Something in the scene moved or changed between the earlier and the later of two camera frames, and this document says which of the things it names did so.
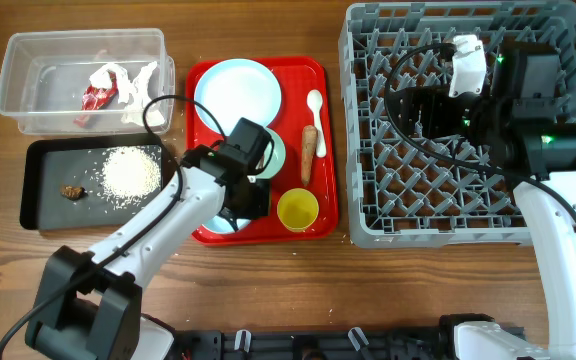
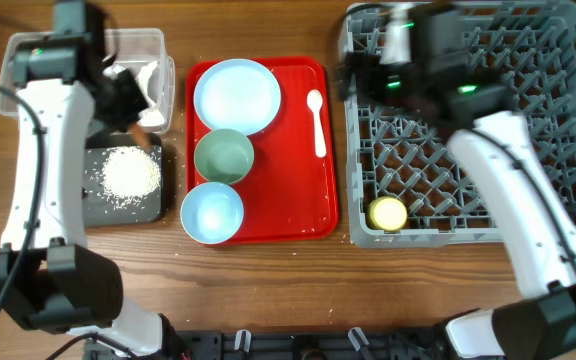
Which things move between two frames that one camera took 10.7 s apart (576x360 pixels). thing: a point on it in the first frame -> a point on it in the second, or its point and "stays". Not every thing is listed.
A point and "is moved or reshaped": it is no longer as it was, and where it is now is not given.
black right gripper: [434, 99] -> [373, 91]
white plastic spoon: [314, 101] stays
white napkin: [137, 90] stays
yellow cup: [297, 209] -> [386, 214]
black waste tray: [91, 184] stays
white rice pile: [131, 176] stays
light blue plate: [237, 89] stays
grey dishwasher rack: [433, 190] stays
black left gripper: [258, 206] -> [138, 106]
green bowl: [278, 158] is moved or reshaped
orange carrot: [309, 138] -> [141, 137]
